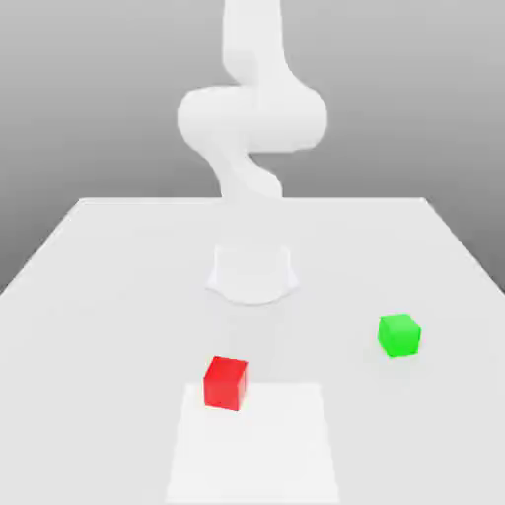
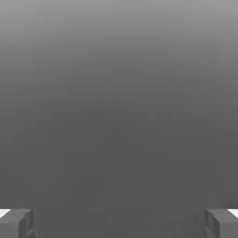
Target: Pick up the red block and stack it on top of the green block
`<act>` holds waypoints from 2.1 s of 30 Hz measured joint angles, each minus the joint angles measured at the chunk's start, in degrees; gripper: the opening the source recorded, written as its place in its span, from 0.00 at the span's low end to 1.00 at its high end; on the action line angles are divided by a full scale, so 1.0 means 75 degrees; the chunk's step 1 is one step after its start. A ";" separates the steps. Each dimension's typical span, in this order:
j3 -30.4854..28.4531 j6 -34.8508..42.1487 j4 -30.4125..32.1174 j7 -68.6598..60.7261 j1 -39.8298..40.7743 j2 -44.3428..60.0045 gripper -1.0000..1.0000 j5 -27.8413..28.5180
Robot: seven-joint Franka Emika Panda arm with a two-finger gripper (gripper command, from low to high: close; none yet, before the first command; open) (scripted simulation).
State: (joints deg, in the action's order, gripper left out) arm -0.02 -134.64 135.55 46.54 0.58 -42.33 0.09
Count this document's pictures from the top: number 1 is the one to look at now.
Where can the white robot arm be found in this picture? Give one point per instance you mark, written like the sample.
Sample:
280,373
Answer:
252,118

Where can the small red cube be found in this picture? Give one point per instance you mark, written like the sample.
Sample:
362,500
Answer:
223,384

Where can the small green cube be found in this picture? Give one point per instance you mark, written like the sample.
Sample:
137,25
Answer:
398,335

